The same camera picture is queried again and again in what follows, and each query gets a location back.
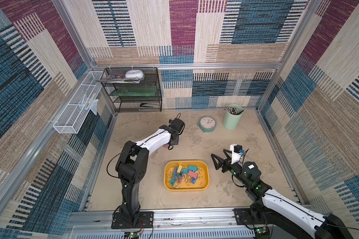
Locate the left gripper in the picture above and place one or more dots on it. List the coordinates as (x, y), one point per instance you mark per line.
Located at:
(177, 141)

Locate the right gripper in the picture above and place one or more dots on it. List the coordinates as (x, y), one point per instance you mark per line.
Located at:
(227, 163)

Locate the yellow plastic storage box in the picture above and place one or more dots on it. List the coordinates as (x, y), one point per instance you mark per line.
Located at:
(202, 172)

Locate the teal binder clip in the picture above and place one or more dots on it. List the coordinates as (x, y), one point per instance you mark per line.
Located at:
(192, 168)
(173, 180)
(184, 171)

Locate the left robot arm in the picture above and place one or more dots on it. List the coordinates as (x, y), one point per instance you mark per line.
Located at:
(132, 167)

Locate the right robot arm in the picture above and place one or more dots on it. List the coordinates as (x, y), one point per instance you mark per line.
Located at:
(276, 209)

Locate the mint green alarm clock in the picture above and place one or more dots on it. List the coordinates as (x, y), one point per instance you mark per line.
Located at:
(207, 124)

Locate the mint green pen holder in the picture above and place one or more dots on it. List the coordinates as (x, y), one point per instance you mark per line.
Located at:
(231, 121)

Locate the pens in holder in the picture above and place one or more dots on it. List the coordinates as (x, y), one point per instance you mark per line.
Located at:
(233, 110)

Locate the white round device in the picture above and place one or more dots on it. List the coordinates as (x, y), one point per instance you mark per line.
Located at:
(134, 74)

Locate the magazines on shelf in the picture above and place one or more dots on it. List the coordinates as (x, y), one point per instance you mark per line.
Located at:
(119, 78)

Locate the light blue cloth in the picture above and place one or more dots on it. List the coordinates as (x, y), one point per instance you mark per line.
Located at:
(93, 106)

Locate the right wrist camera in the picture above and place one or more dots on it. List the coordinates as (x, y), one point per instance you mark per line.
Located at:
(236, 152)

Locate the black wire mesh shelf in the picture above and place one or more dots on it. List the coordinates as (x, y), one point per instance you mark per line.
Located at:
(143, 97)

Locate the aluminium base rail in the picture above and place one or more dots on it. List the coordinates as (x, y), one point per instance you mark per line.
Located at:
(195, 223)

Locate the white wire mesh basket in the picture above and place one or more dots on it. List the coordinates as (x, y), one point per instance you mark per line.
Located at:
(75, 112)

